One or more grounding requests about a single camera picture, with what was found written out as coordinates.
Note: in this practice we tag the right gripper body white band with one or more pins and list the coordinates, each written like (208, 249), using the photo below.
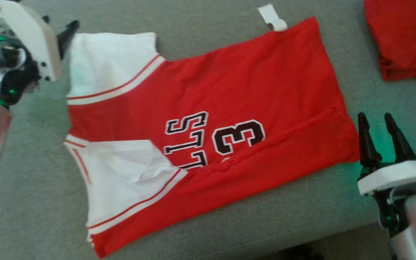
(392, 175)

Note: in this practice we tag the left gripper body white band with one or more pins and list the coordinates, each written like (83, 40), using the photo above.
(24, 29)

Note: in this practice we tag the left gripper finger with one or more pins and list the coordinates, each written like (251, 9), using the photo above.
(67, 34)

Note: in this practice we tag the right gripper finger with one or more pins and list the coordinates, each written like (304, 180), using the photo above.
(367, 148)
(401, 148)

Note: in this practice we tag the red and white basketball jersey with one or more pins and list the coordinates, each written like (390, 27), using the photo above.
(247, 83)

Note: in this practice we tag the large grey sofa ottoman cushion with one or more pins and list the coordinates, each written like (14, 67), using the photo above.
(31, 173)

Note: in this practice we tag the red shorts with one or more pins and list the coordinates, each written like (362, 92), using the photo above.
(406, 36)

